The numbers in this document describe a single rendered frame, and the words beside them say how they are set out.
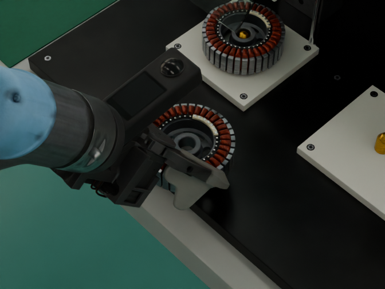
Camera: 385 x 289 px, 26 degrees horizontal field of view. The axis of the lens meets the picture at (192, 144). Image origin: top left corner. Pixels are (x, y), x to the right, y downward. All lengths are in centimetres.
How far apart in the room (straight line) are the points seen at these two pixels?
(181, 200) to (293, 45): 34
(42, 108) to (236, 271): 38
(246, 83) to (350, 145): 16
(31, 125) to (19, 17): 59
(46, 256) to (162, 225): 89
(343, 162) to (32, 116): 48
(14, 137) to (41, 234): 124
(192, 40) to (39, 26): 23
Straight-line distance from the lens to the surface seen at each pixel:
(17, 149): 69
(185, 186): 91
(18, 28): 125
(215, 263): 99
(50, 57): 117
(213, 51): 111
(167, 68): 84
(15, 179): 201
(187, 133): 98
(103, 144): 77
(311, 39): 116
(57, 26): 124
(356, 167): 104
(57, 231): 191
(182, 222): 102
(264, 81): 112
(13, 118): 67
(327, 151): 105
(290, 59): 115
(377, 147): 106
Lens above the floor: 161
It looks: 53 degrees down
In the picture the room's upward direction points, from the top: straight up
